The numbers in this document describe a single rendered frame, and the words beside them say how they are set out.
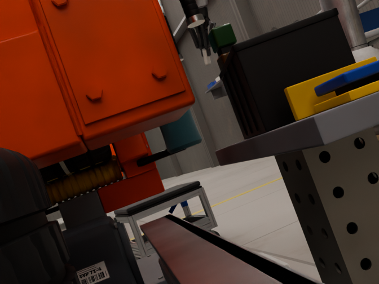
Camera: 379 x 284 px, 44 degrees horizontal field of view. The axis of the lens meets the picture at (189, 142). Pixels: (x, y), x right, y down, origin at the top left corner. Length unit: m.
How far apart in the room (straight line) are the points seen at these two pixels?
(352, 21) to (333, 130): 1.07
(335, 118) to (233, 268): 0.24
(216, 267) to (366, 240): 0.37
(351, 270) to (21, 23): 0.52
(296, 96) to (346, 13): 0.98
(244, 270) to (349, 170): 0.39
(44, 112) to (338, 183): 0.38
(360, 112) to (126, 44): 0.32
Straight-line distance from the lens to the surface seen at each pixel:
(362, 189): 0.62
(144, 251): 2.22
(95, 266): 0.81
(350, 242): 0.62
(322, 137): 0.45
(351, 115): 0.47
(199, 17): 1.13
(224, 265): 0.27
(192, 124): 1.11
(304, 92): 0.55
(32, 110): 0.63
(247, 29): 8.77
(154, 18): 0.65
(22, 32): 0.67
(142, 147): 1.15
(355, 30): 1.51
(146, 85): 0.62
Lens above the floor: 0.45
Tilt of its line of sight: 2 degrees up
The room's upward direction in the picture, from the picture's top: 20 degrees counter-clockwise
